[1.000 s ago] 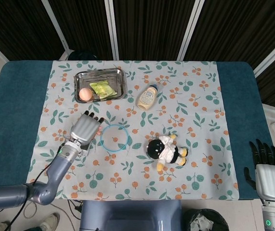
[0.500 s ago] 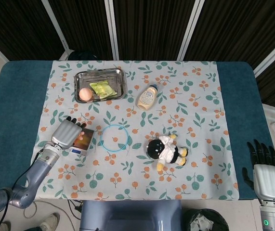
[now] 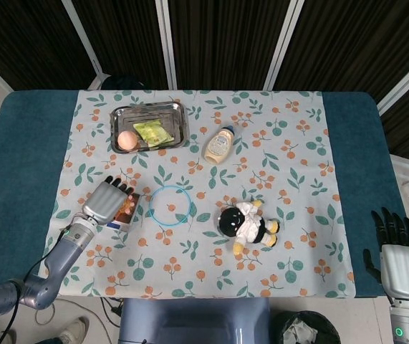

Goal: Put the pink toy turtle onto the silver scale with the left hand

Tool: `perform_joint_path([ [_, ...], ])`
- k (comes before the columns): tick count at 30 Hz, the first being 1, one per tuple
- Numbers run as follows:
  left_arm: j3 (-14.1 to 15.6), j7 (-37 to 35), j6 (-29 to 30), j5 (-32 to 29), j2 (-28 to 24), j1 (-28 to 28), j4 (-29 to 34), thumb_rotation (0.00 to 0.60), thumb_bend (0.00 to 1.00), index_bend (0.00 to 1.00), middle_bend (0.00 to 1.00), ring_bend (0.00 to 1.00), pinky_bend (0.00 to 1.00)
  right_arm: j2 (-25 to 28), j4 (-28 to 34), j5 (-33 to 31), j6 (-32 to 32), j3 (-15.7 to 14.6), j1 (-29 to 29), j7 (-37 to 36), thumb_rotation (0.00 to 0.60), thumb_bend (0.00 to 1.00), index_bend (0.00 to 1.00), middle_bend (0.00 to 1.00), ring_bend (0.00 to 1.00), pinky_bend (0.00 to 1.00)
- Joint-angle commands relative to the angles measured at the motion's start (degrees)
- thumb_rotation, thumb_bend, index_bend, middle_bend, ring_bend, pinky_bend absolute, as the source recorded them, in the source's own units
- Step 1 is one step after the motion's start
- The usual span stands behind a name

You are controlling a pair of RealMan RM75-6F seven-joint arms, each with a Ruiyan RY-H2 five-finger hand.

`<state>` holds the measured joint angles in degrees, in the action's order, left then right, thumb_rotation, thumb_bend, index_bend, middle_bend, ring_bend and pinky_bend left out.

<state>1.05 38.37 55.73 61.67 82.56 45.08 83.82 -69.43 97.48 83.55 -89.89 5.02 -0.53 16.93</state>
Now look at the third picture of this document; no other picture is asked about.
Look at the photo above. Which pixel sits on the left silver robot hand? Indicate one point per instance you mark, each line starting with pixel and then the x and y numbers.
pixel 104 200

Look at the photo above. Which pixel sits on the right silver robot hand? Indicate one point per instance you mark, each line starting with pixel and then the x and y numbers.
pixel 404 268

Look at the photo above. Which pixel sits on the pink orange turtle toy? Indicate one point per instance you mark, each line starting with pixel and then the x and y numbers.
pixel 127 207

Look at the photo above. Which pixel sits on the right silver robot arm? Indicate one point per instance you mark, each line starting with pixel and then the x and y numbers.
pixel 408 322

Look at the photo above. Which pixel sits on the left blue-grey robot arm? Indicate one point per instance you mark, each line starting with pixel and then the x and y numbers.
pixel 66 249

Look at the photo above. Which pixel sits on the small digital kitchen scale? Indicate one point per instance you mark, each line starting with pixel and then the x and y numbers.
pixel 122 225

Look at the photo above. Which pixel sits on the peach egg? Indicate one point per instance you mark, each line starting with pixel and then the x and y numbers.
pixel 128 139

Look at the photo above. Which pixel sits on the green snack packet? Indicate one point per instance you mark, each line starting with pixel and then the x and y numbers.
pixel 152 132

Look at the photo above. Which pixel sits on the teal table cover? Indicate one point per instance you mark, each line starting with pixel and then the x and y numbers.
pixel 28 150

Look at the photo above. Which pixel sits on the rectangular metal tray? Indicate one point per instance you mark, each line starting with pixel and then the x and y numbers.
pixel 154 113

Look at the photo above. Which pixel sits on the black trash bin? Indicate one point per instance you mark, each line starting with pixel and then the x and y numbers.
pixel 308 328

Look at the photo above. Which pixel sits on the fruit leaf print tablecloth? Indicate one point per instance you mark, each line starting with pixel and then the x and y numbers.
pixel 204 265

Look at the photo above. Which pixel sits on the dark chair behind table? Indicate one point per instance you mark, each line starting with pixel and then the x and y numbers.
pixel 121 82

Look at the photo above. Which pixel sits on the cream mayonnaise bottle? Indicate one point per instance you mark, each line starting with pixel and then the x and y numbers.
pixel 217 147

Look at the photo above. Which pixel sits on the black white plush doll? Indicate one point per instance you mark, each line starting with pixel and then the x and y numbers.
pixel 231 220

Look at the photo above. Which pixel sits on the white sneaker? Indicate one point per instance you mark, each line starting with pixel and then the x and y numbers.
pixel 74 329

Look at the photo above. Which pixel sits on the blue-grey robot torso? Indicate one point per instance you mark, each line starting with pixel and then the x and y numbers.
pixel 193 322

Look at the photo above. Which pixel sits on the dark folding screen white frame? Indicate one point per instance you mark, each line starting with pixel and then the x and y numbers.
pixel 218 39

